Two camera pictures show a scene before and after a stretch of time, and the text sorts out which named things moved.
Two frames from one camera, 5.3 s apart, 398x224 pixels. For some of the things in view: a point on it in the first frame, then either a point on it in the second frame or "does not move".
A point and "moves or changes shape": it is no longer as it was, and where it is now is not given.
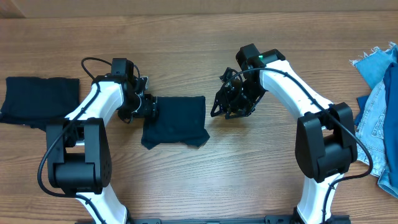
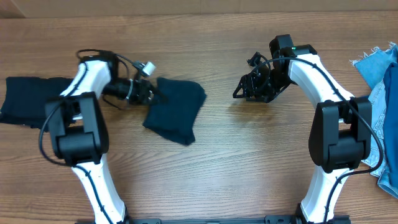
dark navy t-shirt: [178, 119] moves or changes shape
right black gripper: [234, 99] to [253, 86]
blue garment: [390, 108] does not move
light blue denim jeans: [372, 126] does not move
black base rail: [268, 219] does not move
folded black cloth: [33, 101] does not move
